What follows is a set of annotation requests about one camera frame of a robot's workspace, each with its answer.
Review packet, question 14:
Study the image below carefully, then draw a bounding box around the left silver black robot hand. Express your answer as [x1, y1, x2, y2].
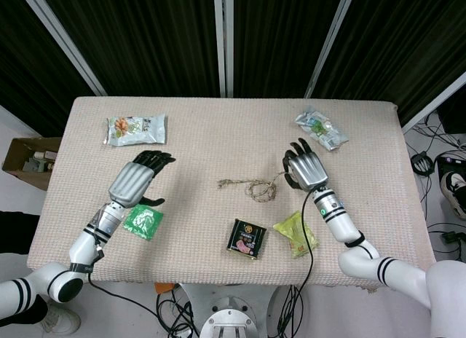
[108, 150, 177, 209]

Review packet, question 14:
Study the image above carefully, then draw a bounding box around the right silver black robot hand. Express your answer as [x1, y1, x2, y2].
[281, 138, 330, 192]

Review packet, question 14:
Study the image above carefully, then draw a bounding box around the brown twisted jute rope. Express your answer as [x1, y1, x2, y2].
[216, 170, 292, 203]

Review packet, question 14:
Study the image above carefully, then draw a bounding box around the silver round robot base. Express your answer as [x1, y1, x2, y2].
[199, 296, 258, 338]

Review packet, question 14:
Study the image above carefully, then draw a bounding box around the clear snack bag right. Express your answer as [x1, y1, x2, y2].
[294, 107, 350, 153]

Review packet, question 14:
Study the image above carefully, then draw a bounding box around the green square sachet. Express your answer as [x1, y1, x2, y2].
[122, 203, 165, 242]

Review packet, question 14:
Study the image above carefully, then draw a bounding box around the white snack bag orange print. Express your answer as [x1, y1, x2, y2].
[102, 114, 168, 148]

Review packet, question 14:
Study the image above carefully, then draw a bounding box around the yellow green snack packet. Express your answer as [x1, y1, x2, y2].
[272, 211, 320, 260]

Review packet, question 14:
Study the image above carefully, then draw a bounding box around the beige woven tablecloth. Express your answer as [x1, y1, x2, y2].
[27, 95, 437, 291]

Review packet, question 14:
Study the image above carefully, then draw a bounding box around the black snack packet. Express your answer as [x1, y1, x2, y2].
[226, 218, 268, 260]

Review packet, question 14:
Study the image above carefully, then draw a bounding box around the brown cardboard box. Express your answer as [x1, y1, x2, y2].
[1, 136, 62, 192]

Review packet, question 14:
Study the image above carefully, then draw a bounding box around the black power strip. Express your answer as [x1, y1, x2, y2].
[411, 152, 434, 178]

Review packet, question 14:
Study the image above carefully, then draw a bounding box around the black white sneaker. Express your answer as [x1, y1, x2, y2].
[441, 171, 466, 221]

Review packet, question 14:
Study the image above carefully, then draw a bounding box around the black right hand cable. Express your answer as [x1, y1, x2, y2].
[276, 186, 321, 338]

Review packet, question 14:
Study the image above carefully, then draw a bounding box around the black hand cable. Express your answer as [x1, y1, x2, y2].
[276, 186, 321, 338]
[85, 239, 200, 338]

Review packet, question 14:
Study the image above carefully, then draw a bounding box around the black left hand cable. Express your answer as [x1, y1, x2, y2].
[85, 239, 200, 338]

